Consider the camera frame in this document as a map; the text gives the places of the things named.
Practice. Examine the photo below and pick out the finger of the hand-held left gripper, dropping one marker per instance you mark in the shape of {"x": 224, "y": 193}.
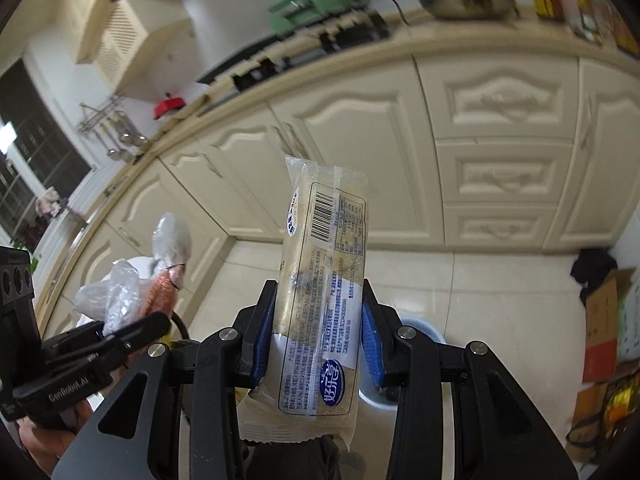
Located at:
{"x": 75, "y": 336}
{"x": 140, "y": 330}

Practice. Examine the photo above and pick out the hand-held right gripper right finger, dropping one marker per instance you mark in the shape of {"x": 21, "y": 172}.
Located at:
{"x": 372, "y": 340}

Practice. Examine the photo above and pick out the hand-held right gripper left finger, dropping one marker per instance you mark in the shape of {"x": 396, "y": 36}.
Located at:
{"x": 262, "y": 330}

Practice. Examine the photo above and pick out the clear plastic wrap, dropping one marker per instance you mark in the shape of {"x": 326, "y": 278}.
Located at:
{"x": 112, "y": 295}

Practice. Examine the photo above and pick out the white trash bin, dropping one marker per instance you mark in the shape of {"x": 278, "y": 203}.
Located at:
{"x": 420, "y": 330}

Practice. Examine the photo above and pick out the clear plastic bag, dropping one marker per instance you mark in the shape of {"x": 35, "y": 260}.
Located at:
{"x": 172, "y": 260}

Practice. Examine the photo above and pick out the blue yellow snack packet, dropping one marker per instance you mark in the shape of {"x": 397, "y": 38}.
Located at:
{"x": 310, "y": 260}

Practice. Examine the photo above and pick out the person's left hand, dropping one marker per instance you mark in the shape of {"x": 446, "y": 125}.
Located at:
{"x": 45, "y": 445}

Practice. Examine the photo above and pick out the steel faucet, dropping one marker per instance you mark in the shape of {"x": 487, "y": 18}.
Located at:
{"x": 70, "y": 215}

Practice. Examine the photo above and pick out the kitchen window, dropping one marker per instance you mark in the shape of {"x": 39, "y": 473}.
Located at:
{"x": 30, "y": 125}

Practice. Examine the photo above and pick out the red pot lid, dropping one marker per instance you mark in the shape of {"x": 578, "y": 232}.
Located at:
{"x": 170, "y": 106}

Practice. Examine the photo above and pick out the cardboard box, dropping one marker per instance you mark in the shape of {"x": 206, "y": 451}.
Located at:
{"x": 590, "y": 420}
{"x": 600, "y": 320}

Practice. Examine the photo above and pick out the black cloth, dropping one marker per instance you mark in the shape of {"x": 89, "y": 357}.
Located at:
{"x": 595, "y": 270}

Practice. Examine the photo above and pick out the black gas stove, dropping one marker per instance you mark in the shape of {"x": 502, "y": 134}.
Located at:
{"x": 260, "y": 72}

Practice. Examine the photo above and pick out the beige stone countertop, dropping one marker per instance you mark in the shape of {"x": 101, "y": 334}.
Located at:
{"x": 450, "y": 35}

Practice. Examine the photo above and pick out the green electric pot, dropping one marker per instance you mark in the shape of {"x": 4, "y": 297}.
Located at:
{"x": 315, "y": 0}

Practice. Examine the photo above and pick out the green yellow seasoning packet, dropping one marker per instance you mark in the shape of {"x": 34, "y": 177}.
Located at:
{"x": 582, "y": 0}

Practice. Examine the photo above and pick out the steel utensil rail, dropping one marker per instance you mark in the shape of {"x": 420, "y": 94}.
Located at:
{"x": 100, "y": 120}

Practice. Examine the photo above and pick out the cream lattice-door wall cabinet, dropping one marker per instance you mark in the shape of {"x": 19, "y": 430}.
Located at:
{"x": 120, "y": 45}

